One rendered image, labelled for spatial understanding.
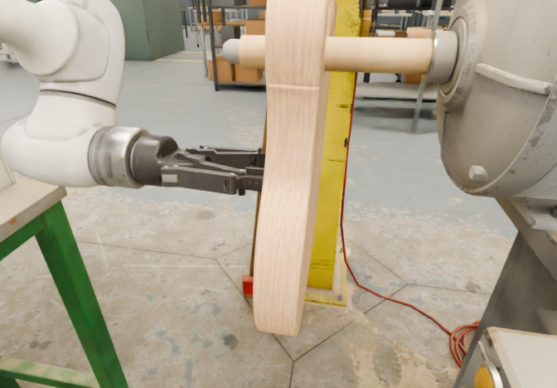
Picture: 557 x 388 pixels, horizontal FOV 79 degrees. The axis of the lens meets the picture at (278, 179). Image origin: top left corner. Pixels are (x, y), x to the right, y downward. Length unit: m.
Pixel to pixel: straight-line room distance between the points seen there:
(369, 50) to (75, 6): 0.41
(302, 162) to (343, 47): 0.12
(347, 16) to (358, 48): 0.89
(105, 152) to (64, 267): 0.50
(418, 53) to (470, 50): 0.04
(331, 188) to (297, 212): 1.11
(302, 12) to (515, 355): 0.26
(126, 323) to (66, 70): 1.40
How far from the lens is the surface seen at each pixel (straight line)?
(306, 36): 0.27
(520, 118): 0.28
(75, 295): 1.02
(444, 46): 0.35
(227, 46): 0.37
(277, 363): 1.55
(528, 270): 0.58
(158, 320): 1.76
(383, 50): 0.35
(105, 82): 0.57
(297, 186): 0.31
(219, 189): 0.42
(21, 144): 0.59
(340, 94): 1.27
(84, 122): 0.55
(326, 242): 1.57
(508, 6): 0.32
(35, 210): 0.85
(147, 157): 0.49
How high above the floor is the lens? 1.30
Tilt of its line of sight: 28 degrees down
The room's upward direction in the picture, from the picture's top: straight up
